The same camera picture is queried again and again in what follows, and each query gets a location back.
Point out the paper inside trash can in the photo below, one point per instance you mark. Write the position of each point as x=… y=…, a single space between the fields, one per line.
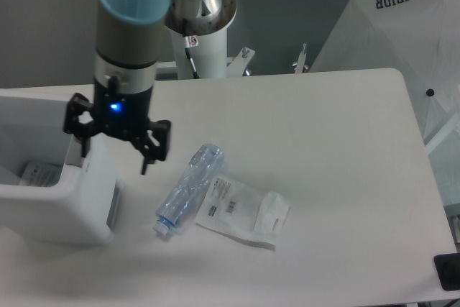
x=40 y=174

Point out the crushed clear plastic bottle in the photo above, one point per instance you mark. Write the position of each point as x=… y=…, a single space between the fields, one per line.
x=189 y=191

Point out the white superior umbrella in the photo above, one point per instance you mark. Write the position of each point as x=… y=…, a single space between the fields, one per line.
x=419 y=38

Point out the black device at edge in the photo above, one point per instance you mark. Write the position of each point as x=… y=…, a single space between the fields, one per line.
x=447 y=268

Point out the white push-lid trash can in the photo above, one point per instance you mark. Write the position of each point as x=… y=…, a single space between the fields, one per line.
x=81 y=207

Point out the white plastic packaging bag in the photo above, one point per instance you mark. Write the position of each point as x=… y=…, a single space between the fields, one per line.
x=242 y=212

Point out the white metal base frame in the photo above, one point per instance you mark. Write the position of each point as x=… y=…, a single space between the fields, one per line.
x=236 y=66

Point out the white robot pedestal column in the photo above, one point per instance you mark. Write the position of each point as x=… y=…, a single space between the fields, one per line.
x=209 y=54

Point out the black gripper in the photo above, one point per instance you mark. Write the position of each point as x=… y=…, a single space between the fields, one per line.
x=120 y=116

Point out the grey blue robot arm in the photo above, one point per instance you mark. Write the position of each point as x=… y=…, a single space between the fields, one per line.
x=128 y=46

